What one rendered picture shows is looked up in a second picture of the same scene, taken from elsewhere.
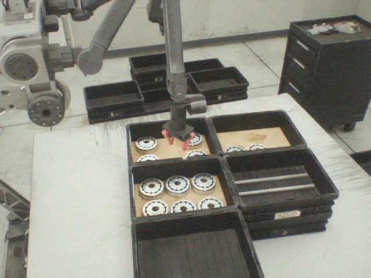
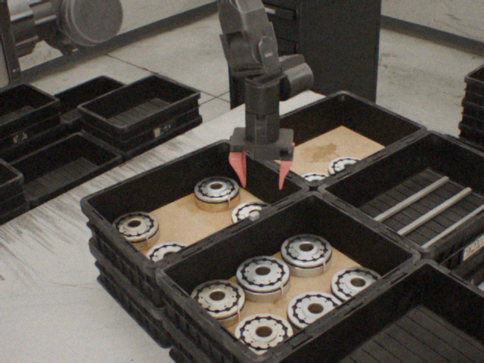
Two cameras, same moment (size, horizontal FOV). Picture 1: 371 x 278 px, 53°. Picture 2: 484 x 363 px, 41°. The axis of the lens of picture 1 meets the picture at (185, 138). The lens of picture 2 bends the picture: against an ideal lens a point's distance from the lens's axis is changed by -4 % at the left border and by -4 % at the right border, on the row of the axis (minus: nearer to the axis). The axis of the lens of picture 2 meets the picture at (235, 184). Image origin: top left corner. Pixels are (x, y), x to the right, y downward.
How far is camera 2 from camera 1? 65 cm
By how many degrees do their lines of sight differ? 23
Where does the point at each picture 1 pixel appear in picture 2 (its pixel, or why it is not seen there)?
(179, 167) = (250, 240)
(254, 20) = not seen: hidden behind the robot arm
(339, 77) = (333, 48)
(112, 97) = not seen: outside the picture
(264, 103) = not seen: hidden behind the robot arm
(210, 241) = (400, 342)
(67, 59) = (44, 17)
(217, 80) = (131, 107)
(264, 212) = (451, 253)
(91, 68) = (102, 26)
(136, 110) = (13, 204)
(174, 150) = (195, 223)
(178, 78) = (259, 22)
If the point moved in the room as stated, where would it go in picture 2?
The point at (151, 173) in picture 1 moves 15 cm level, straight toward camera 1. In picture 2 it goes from (199, 273) to (247, 315)
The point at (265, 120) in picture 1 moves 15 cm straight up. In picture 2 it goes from (320, 117) to (321, 65)
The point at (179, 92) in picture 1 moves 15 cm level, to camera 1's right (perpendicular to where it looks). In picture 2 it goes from (269, 52) to (345, 34)
